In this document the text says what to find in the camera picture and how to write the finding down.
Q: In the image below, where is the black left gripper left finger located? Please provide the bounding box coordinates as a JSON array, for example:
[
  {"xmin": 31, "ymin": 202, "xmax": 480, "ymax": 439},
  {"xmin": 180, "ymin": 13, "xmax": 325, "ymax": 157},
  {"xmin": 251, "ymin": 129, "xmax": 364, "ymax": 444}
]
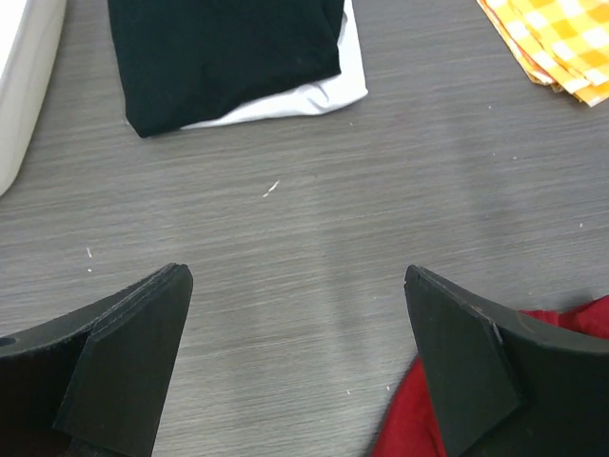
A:
[{"xmin": 1, "ymin": 264, "xmax": 193, "ymax": 456}]

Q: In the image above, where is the yellow checkered cloth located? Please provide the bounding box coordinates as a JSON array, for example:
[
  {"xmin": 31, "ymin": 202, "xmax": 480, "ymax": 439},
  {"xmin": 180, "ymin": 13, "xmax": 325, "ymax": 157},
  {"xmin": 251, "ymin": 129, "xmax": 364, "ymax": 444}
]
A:
[{"xmin": 478, "ymin": 0, "xmax": 608, "ymax": 107}]

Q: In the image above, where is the red t-shirt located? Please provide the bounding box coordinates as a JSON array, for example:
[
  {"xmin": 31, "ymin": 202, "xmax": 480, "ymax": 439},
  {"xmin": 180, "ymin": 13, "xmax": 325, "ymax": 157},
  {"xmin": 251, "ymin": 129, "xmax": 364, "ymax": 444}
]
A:
[{"xmin": 369, "ymin": 296, "xmax": 608, "ymax": 457}]

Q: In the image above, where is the folded white t-shirt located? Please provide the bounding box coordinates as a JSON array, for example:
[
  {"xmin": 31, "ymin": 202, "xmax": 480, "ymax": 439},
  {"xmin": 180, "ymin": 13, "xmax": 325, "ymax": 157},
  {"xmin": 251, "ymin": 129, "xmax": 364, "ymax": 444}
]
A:
[{"xmin": 187, "ymin": 0, "xmax": 368, "ymax": 129}]

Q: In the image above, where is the folded black t-shirt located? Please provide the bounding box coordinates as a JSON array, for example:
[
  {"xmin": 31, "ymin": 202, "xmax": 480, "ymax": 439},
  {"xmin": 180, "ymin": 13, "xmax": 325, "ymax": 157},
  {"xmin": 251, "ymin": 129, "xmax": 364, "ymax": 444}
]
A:
[{"xmin": 108, "ymin": 1, "xmax": 344, "ymax": 138}]

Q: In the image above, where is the white rectangular tray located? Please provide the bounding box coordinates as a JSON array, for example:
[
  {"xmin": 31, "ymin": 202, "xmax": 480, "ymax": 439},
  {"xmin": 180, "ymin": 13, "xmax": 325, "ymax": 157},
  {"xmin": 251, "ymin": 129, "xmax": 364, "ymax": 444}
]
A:
[{"xmin": 1, "ymin": 0, "xmax": 67, "ymax": 193}]

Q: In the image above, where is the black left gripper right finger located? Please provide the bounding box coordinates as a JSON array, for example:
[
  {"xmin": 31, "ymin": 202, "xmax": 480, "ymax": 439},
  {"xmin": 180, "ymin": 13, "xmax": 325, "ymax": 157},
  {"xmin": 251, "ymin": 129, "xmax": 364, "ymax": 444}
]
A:
[{"xmin": 404, "ymin": 265, "xmax": 608, "ymax": 456}]

